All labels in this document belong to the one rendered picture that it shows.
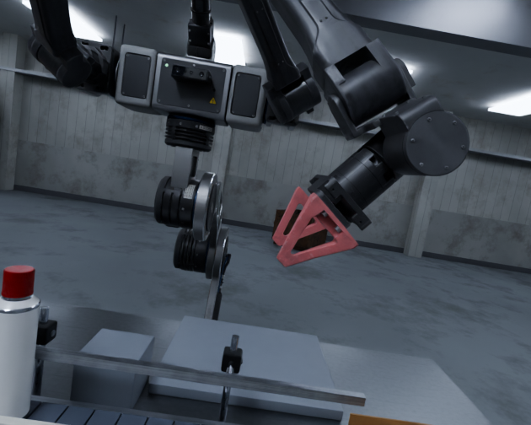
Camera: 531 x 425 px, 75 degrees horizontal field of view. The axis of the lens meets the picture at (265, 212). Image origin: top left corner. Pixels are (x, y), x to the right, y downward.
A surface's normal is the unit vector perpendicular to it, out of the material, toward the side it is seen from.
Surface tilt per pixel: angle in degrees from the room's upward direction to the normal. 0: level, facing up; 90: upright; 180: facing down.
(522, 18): 90
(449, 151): 90
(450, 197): 90
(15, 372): 90
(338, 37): 75
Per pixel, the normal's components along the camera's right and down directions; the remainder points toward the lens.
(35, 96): 0.01, 0.11
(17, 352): 0.66, 0.19
